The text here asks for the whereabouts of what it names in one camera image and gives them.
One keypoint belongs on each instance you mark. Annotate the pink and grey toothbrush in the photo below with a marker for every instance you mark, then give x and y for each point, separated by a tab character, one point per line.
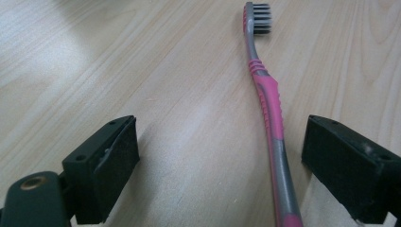
270	110

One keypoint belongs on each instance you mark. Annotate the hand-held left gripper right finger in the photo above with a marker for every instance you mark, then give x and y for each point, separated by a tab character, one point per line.
346	167

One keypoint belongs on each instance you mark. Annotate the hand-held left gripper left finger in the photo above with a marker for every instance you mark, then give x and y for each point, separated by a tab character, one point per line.
104	170

